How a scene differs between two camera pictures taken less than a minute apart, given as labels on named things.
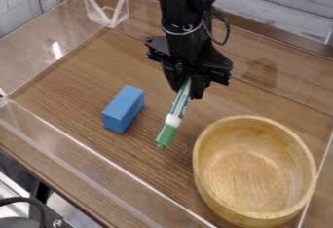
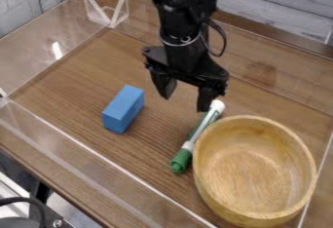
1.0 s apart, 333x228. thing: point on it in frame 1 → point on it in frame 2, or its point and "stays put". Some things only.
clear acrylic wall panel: x=83 y=176 stays put
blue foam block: x=123 y=108 stays put
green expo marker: x=175 y=114 → x=180 y=159
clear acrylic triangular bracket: x=105 y=15 stays put
